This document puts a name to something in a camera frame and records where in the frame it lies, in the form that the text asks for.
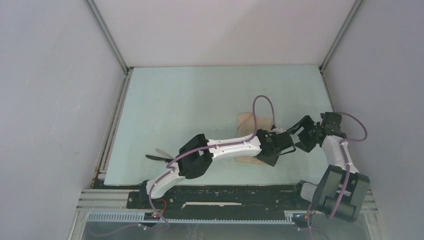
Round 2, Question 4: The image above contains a beige cloth napkin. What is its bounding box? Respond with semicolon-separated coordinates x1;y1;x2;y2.
234;111;274;166

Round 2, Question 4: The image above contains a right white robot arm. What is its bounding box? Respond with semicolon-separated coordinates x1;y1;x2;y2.
288;112;370;223

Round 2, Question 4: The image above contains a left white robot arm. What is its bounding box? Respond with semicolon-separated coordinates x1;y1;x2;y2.
138;128;296;208

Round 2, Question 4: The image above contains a black knife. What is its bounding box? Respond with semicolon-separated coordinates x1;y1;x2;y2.
145;154;173;163

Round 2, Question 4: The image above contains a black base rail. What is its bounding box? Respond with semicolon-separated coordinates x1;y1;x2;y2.
127;184;325;222

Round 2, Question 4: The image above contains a white cable duct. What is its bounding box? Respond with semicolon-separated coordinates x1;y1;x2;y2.
85;211;294;224

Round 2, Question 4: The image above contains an aluminium frame rail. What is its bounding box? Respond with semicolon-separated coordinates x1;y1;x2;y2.
76;188;379;213

